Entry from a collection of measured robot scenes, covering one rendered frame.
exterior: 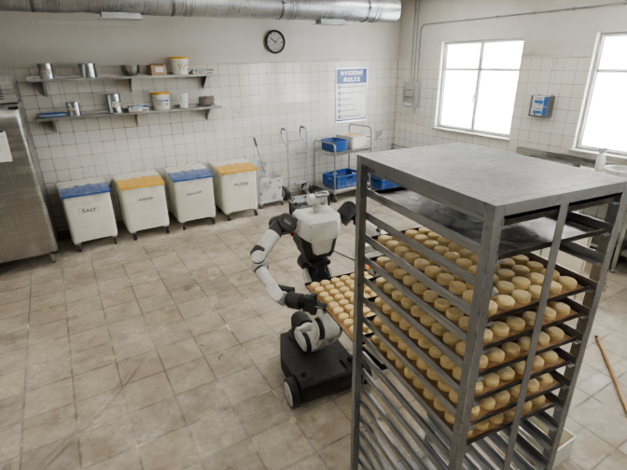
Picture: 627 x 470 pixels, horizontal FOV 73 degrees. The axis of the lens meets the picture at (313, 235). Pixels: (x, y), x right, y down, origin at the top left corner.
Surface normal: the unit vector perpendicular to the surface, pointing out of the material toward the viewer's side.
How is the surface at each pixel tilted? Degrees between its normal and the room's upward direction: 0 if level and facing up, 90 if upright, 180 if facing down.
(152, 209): 92
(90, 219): 89
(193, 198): 92
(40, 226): 90
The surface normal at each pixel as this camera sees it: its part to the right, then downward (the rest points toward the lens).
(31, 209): 0.51, 0.32
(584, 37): -0.86, 0.21
